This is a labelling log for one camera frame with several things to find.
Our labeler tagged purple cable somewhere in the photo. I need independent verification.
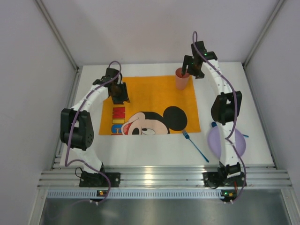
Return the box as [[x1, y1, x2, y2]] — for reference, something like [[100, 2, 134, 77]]
[[63, 60, 122, 207], [192, 30, 247, 204]]

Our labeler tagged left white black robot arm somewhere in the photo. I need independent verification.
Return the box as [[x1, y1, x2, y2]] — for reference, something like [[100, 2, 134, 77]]
[[60, 67, 129, 173]]

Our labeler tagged orange Mickey Mouse cloth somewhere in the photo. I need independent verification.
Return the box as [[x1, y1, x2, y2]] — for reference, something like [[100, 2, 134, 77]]
[[98, 75, 201, 135]]

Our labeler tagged lilac plastic plate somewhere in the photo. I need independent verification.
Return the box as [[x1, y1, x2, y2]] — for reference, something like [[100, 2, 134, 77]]
[[207, 127, 246, 159]]

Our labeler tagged slotted grey cable duct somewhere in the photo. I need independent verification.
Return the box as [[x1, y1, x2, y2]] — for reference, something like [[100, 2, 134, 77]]
[[47, 189, 235, 199]]

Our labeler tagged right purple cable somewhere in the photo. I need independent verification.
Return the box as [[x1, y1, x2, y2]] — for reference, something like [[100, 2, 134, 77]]
[[192, 30, 247, 204]]

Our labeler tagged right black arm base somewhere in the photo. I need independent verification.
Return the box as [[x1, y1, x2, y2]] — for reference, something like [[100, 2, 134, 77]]
[[202, 172, 246, 189]]

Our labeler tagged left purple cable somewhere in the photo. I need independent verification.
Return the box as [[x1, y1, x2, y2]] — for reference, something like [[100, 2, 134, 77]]
[[63, 60, 122, 207]]

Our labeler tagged aluminium mounting rail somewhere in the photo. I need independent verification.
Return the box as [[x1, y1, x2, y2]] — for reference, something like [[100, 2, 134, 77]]
[[37, 166, 292, 189]]

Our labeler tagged pink plastic cup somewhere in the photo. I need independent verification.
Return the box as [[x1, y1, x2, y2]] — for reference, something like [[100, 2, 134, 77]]
[[175, 67, 189, 90]]

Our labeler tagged blue plastic fork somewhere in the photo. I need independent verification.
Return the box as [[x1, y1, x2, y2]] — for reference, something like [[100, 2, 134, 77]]
[[182, 130, 210, 163]]

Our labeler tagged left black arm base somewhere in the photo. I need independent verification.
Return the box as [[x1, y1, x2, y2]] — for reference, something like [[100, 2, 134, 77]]
[[79, 171, 121, 188]]

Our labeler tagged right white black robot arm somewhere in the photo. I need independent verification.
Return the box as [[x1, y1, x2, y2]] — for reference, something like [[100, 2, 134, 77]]
[[181, 41, 242, 179]]

